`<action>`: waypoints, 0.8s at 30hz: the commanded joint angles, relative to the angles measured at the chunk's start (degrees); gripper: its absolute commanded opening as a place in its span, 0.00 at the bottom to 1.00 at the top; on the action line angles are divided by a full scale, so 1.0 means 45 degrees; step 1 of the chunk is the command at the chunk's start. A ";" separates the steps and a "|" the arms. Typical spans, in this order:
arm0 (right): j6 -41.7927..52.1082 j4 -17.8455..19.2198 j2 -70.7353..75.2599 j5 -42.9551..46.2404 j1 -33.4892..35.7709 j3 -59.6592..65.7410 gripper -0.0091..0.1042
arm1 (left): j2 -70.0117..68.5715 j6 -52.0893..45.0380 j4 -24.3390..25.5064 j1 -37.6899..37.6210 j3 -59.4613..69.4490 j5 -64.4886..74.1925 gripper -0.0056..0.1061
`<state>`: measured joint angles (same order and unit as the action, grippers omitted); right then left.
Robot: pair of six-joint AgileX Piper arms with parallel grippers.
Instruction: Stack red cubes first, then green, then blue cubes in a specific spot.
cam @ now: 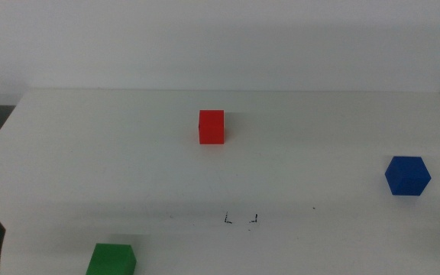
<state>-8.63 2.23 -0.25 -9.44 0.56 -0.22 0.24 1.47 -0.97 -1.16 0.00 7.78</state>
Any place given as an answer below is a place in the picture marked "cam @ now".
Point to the blue cube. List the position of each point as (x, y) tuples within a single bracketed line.
[(407, 175)]

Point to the green cube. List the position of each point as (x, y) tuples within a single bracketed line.
[(111, 261)]

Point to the red cube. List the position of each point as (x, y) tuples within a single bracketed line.
[(211, 128)]

